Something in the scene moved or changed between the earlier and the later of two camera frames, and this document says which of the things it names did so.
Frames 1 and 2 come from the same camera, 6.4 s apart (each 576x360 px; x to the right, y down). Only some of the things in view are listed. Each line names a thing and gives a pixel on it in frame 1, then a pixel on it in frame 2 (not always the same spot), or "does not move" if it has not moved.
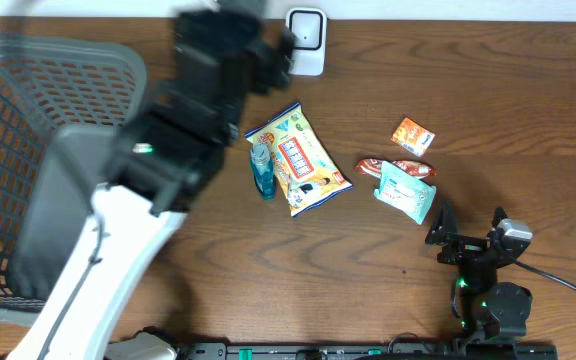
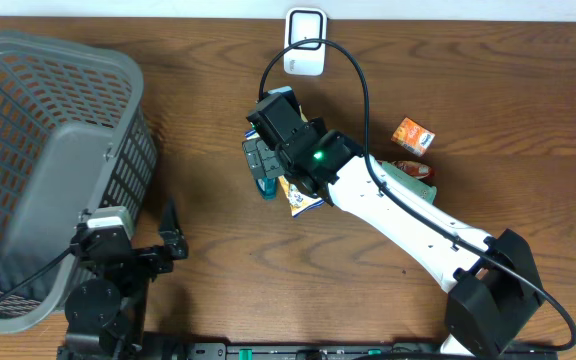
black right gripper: x=464 y=246 -> x=260 y=159
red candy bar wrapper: x=373 y=168 does not move
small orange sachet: x=413 y=137 does not move
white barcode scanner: x=308 y=27 does not move
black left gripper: x=269 y=74 -> x=161 y=262
